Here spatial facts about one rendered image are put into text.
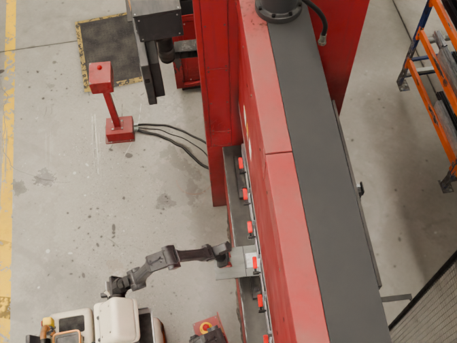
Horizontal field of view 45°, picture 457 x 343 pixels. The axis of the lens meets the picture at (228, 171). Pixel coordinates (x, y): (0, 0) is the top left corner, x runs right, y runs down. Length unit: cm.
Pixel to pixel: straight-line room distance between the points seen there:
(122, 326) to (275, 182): 117
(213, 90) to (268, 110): 115
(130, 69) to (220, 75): 228
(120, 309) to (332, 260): 127
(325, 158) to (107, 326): 136
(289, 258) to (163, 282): 251
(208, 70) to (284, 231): 142
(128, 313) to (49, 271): 175
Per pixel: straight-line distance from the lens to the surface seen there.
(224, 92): 319
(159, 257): 257
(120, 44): 549
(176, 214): 441
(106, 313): 278
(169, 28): 301
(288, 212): 185
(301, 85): 214
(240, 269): 315
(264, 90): 211
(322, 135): 201
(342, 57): 313
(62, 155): 488
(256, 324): 319
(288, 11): 233
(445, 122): 459
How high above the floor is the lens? 396
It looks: 60 degrees down
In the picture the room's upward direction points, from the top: 2 degrees counter-clockwise
